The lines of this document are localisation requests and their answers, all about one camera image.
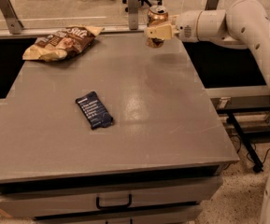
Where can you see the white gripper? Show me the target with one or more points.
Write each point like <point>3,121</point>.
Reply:
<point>187,24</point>

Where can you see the blue rxbar blueberry bar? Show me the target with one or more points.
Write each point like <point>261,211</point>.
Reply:
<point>94,111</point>

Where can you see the grey upper drawer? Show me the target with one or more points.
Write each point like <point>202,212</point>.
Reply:
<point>83,200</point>

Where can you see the orange soda can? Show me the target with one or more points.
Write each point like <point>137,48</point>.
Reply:
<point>156,15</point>

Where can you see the grey drawer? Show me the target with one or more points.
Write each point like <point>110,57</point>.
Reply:
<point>83,200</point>
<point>176,214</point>

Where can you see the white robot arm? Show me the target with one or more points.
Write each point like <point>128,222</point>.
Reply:
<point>244,23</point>

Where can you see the black drawer handle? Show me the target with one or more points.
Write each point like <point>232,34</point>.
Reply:
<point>113,202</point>

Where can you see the black metal stand leg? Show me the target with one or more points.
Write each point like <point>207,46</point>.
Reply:
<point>257,164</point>

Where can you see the brown chip bag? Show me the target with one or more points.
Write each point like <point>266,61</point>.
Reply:
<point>66,43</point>

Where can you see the left metal railing post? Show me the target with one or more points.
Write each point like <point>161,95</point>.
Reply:
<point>14,25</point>

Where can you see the middle metal railing post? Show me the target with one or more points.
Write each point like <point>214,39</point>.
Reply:
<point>133,14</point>

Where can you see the grey lower drawer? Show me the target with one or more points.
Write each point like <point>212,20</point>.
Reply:
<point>176,214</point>

